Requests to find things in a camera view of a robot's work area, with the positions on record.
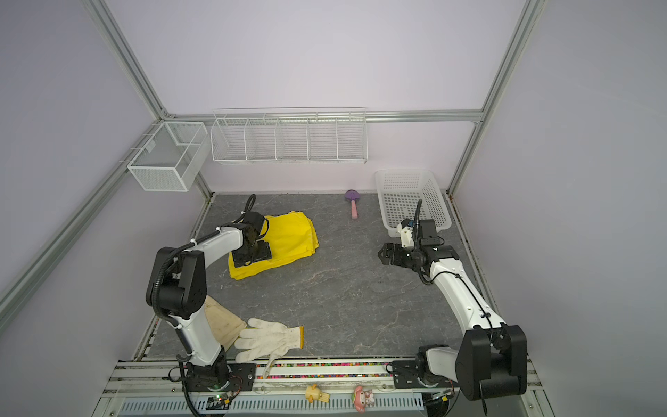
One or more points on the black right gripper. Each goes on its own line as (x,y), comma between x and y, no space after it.
(395,260)

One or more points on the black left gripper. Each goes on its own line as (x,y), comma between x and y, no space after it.
(264,254)

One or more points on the yellow trousers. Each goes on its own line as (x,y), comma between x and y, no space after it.
(291,237)

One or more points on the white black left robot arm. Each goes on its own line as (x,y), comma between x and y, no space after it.
(178,289)

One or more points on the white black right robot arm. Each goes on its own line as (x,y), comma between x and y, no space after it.
(491,361)

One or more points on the white plastic perforated basket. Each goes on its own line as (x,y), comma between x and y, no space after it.
(399,192)

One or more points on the purple pink hair brush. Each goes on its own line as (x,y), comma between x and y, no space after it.
(353,197)

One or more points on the beige leather work glove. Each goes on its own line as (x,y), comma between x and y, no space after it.
(226,326)

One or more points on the white knitted work glove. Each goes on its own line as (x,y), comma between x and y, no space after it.
(267,339)

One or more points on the pink white plush toy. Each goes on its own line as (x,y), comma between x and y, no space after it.
(363,399)

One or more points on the yellow duck toy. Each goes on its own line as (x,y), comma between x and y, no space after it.
(314,393)

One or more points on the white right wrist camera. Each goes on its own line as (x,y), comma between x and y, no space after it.
(406,231)

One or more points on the long white wire rack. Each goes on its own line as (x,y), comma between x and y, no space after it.
(290,135)

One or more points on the small white mesh wire box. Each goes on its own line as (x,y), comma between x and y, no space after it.
(172,157)

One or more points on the aluminium frame back top bar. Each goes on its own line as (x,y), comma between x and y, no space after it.
(417,115)

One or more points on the aluminium frame bar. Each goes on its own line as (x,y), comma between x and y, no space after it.
(417,115)
(18,293)

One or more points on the aluminium front mounting rail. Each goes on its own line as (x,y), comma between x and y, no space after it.
(149,387)

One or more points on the aluminium frame left side bar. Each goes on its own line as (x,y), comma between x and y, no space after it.
(18,293)

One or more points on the aluminium frame corner post left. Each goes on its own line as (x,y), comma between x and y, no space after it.
(112,34)

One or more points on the aluminium frame corner post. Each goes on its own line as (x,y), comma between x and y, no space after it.
(527,20)
(112,34)

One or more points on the aluminium frame corner post right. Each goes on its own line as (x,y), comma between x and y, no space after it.
(527,20)

